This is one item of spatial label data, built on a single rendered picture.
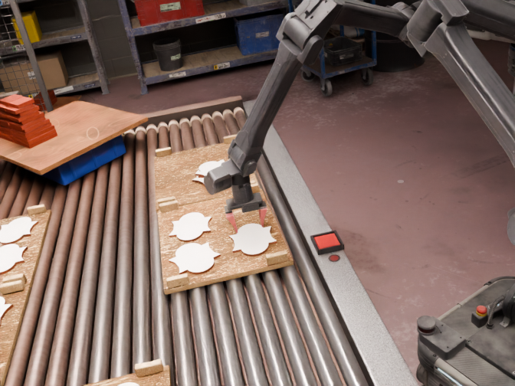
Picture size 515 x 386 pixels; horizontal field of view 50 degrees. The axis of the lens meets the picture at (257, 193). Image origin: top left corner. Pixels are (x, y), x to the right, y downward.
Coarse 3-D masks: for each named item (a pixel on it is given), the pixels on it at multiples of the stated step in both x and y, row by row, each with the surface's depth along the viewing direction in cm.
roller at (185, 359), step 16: (160, 128) 243; (160, 144) 229; (176, 304) 141; (176, 320) 136; (176, 336) 131; (176, 352) 127; (192, 352) 128; (176, 368) 124; (192, 368) 123; (192, 384) 118
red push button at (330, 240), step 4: (320, 236) 156; (324, 236) 156; (328, 236) 156; (332, 236) 155; (316, 240) 155; (320, 240) 154; (324, 240) 154; (328, 240) 154; (332, 240) 154; (336, 240) 153; (320, 244) 153; (324, 244) 152; (328, 244) 152; (332, 244) 152; (336, 244) 152; (320, 248) 151
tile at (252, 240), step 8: (248, 224) 163; (256, 224) 162; (240, 232) 160; (248, 232) 159; (256, 232) 159; (264, 232) 158; (240, 240) 156; (248, 240) 156; (256, 240) 155; (264, 240) 155; (272, 240) 154; (240, 248) 154; (248, 248) 153; (256, 248) 152; (264, 248) 152
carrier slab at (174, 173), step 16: (224, 144) 216; (160, 160) 211; (176, 160) 209; (192, 160) 207; (208, 160) 205; (224, 160) 204; (160, 176) 199; (176, 176) 198; (192, 176) 196; (160, 192) 189; (176, 192) 188; (192, 192) 186; (224, 192) 183
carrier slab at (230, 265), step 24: (168, 216) 175; (216, 216) 171; (240, 216) 169; (168, 240) 163; (216, 240) 160; (168, 264) 153; (216, 264) 150; (240, 264) 149; (264, 264) 147; (288, 264) 148; (168, 288) 144; (192, 288) 145
